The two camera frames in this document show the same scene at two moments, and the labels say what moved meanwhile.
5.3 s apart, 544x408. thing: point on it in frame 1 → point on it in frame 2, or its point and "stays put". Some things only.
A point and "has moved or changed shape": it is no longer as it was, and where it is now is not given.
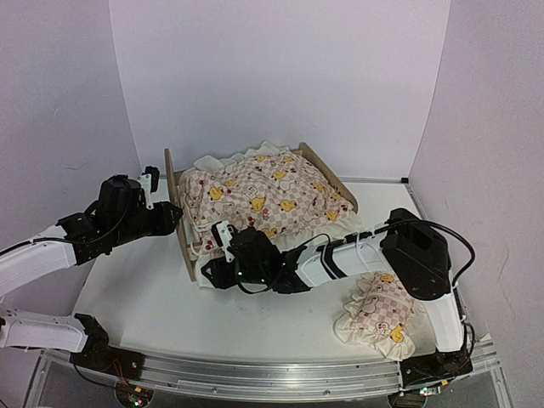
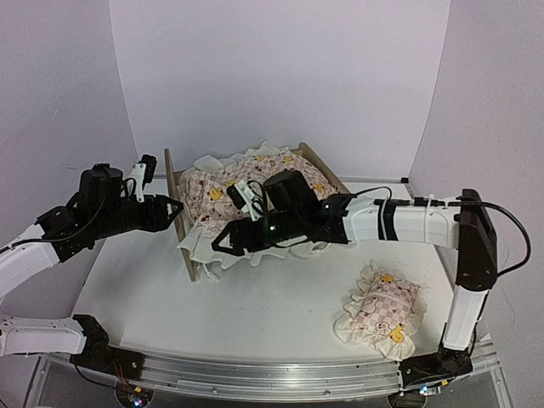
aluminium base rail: [281, 378] stays put
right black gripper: [220, 278] → [237, 227]
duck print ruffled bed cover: [269, 188] has moved or changed shape
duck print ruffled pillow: [382, 316] stays put
